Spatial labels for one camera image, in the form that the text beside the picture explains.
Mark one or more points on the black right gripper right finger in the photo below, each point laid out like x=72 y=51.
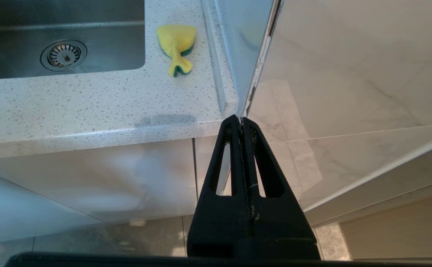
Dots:
x=286 y=233

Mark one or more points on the yellow fish-shaped sponge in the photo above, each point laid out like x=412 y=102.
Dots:
x=175 y=40

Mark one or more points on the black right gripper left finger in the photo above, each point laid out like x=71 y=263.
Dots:
x=219 y=230

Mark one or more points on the white cabinet door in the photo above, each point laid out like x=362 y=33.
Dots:
x=90 y=178

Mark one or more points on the stainless steel sink basin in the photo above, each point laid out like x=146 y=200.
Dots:
x=15 y=22

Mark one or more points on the round metal drain strainer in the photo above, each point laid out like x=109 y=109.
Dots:
x=64 y=55

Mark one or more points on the wooden cabinet panel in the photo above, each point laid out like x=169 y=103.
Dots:
x=405 y=230

